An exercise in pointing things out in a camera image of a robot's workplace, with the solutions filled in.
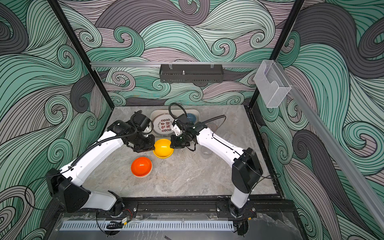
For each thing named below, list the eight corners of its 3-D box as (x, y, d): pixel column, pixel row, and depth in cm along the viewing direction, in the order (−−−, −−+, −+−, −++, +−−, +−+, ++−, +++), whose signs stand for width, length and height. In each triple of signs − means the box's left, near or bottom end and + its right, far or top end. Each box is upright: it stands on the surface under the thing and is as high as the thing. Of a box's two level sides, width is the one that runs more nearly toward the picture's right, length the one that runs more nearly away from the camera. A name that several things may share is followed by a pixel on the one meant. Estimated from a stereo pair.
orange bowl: (133, 179, 85) (128, 174, 78) (137, 162, 92) (133, 156, 85) (151, 179, 85) (148, 174, 78) (154, 162, 92) (151, 156, 85)
